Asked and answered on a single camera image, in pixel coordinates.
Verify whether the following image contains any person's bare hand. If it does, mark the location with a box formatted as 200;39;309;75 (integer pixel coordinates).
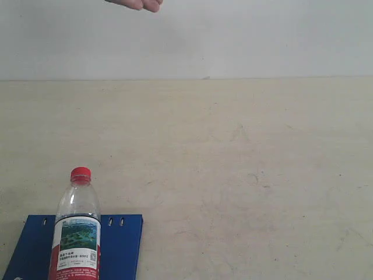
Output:
106;0;163;13

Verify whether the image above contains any blue ring binder notebook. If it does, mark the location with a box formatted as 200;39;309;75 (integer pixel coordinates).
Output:
3;214;143;279

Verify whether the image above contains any clear bottle with red cap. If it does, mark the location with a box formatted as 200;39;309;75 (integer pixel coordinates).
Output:
48;167;101;280

